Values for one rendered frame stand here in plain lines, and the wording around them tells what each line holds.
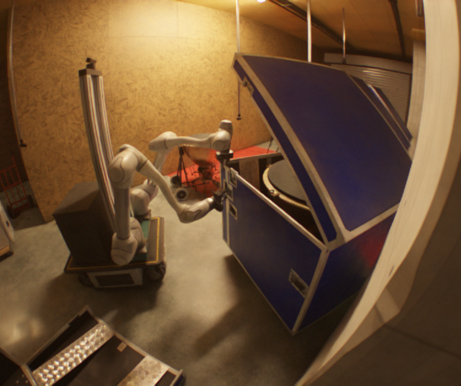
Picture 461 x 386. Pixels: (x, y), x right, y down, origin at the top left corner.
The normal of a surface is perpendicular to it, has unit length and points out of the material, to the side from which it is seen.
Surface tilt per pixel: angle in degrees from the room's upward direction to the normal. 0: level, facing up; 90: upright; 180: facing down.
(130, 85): 90
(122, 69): 90
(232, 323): 0
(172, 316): 0
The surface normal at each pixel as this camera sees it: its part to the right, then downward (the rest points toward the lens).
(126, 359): 0.00, -0.90
